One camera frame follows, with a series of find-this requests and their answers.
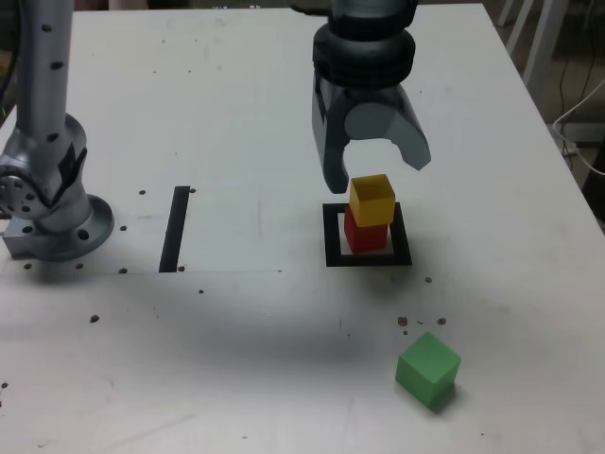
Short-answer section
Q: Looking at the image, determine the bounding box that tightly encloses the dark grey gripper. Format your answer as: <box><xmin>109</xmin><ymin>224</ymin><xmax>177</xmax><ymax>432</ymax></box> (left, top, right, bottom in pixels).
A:
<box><xmin>310</xmin><ymin>74</ymin><xmax>433</xmax><ymax>195</ymax></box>

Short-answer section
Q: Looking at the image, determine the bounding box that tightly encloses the yellow cube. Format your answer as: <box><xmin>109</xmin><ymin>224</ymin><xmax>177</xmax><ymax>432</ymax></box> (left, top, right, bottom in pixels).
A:
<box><xmin>348</xmin><ymin>173</ymin><xmax>397</xmax><ymax>227</ymax></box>

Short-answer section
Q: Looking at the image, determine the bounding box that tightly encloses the red cube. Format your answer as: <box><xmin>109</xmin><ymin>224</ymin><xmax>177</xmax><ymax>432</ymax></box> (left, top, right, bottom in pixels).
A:
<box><xmin>343</xmin><ymin>203</ymin><xmax>390</xmax><ymax>253</ymax></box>

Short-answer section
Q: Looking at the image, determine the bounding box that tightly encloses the green cube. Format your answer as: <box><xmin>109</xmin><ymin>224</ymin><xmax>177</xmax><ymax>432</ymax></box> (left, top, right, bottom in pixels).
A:
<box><xmin>394</xmin><ymin>330</ymin><xmax>462</xmax><ymax>409</ymax></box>

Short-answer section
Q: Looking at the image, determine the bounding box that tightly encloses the black tape square outline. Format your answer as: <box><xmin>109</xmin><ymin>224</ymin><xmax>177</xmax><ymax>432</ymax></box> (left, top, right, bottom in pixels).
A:
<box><xmin>321</xmin><ymin>201</ymin><xmax>413</xmax><ymax>269</ymax></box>

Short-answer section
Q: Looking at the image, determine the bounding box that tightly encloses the thin white furniture leg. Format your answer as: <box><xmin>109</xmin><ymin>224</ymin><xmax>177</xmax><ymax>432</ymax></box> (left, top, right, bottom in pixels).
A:
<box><xmin>495</xmin><ymin>0</ymin><xmax>517</xmax><ymax>27</ymax></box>

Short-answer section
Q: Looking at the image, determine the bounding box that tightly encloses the black tape strip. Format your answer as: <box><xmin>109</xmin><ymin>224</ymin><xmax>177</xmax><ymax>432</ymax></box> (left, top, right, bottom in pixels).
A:
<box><xmin>158</xmin><ymin>185</ymin><xmax>191</xmax><ymax>274</ymax></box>

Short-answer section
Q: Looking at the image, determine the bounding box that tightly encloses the yellow background object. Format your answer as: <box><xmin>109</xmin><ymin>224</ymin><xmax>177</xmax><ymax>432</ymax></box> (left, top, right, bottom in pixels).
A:
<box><xmin>0</xmin><ymin>46</ymin><xmax>19</xmax><ymax>82</ymax></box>

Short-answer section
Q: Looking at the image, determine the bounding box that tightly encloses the white furniture frame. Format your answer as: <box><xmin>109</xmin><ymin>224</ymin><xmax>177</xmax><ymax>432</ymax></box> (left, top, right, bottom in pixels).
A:
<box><xmin>505</xmin><ymin>0</ymin><xmax>569</xmax><ymax>91</ymax></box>

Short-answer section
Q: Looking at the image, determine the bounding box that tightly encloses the white cable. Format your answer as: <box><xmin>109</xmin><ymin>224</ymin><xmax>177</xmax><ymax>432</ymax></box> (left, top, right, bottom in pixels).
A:
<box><xmin>551</xmin><ymin>78</ymin><xmax>605</xmax><ymax>177</ymax></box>

